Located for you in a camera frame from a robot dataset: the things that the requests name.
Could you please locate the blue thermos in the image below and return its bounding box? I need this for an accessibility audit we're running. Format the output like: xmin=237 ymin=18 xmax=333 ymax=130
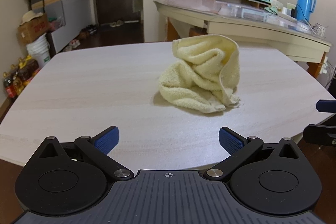
xmin=297 ymin=0 xmax=317 ymax=21

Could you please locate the row of assorted shoes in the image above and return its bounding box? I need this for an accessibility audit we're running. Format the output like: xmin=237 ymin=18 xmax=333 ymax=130
xmin=62 ymin=20 xmax=125 ymax=52

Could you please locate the white power strip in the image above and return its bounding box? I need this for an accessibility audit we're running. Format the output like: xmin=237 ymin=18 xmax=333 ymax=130
xmin=311 ymin=23 xmax=328 ymax=37

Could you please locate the straw hat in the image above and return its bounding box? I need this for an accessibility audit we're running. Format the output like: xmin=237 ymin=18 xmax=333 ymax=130
xmin=21 ymin=10 xmax=44 ymax=24

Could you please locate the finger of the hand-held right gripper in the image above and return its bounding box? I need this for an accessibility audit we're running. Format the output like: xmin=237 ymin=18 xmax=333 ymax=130
xmin=303 ymin=124 xmax=336 ymax=146
xmin=316 ymin=99 xmax=336 ymax=112

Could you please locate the cream yellow towel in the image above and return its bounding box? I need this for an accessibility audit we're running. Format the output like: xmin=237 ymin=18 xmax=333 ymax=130
xmin=158 ymin=34 xmax=241 ymax=114

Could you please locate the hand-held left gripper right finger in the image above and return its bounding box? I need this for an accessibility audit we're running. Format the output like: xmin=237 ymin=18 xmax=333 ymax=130
xmin=205 ymin=126 xmax=302 ymax=183

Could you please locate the white plastic bucket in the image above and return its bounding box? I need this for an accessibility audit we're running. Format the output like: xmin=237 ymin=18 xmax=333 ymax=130
xmin=26 ymin=34 xmax=51 ymax=68

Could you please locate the cooking oil bottle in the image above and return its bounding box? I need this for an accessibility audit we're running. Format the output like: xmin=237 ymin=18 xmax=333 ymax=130
xmin=12 ymin=73 xmax=24 ymax=96
xmin=25 ymin=55 xmax=40 ymax=75
xmin=16 ymin=61 xmax=33 ymax=83

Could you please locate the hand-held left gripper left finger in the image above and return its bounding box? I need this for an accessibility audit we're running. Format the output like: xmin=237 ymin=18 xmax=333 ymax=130
xmin=37 ymin=126 xmax=134 ymax=180

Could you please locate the pile of colourful bags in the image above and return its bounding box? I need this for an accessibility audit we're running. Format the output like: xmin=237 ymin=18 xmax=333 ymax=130
xmin=47 ymin=17 xmax=65 ymax=31

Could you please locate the beige table with glass top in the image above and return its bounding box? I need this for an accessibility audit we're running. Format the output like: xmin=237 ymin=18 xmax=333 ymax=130
xmin=154 ymin=0 xmax=332 ymax=80

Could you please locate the dark and white cabinet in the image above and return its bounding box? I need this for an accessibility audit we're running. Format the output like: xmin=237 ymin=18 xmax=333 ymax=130
xmin=26 ymin=0 xmax=91 ymax=54

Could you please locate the cardboard box with red print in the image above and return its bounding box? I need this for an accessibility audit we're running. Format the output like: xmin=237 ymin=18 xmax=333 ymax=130
xmin=17 ymin=14 xmax=49 ymax=45

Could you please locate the wall socket with cables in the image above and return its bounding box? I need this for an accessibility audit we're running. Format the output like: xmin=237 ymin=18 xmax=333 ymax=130
xmin=321 ymin=56 xmax=336 ymax=88

